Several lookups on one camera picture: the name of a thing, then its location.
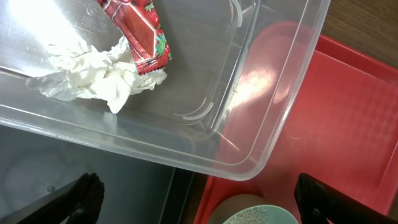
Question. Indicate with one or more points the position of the red strawberry candy wrapper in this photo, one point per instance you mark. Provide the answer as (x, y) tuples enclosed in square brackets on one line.
[(139, 22)]

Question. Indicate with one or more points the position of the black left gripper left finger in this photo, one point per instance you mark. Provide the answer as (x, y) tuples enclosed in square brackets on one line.
[(78, 202)]

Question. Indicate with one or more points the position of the white tissue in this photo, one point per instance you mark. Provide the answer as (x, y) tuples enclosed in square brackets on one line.
[(84, 72)]

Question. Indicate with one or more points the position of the white rice pile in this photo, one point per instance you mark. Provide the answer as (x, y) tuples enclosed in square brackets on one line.
[(253, 215)]

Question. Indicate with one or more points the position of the black plastic tray bin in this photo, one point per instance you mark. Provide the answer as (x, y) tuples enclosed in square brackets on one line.
[(47, 180)]

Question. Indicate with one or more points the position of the green bowl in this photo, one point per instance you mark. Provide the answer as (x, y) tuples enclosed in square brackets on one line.
[(237, 203)]

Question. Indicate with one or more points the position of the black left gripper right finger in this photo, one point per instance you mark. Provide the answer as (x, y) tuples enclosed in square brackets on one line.
[(318, 203)]

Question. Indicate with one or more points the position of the clear plastic waste bin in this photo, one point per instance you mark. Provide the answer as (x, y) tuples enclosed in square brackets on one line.
[(228, 92)]

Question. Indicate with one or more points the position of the red serving tray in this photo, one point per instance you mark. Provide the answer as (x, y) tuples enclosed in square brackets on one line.
[(342, 130)]

